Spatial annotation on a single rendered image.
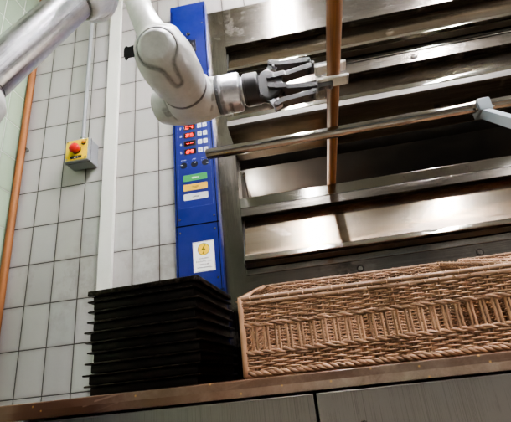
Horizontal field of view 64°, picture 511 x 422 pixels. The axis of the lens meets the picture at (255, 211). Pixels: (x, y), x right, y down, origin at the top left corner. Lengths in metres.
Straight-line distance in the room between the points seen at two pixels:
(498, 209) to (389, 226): 0.34
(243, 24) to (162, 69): 1.17
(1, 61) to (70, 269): 0.76
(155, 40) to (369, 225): 0.90
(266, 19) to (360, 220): 0.98
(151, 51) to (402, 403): 0.73
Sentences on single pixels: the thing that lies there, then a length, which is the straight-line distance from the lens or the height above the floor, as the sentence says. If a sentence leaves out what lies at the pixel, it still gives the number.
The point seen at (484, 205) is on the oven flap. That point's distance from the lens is 1.50.
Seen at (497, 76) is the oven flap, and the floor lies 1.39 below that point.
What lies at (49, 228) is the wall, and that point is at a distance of 1.73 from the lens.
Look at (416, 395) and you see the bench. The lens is 0.78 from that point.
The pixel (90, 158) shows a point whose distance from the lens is 1.69.
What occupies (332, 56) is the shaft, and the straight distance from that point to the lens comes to 0.92.
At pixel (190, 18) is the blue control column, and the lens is 1.99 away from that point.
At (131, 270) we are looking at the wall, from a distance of 1.50.
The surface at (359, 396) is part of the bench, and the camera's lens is 0.76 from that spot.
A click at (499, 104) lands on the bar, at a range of 1.22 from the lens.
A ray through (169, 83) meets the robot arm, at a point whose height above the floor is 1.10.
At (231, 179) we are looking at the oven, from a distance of 1.50.
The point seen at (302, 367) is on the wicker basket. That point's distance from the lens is 0.81.
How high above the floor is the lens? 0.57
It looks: 23 degrees up
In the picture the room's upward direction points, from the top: 6 degrees counter-clockwise
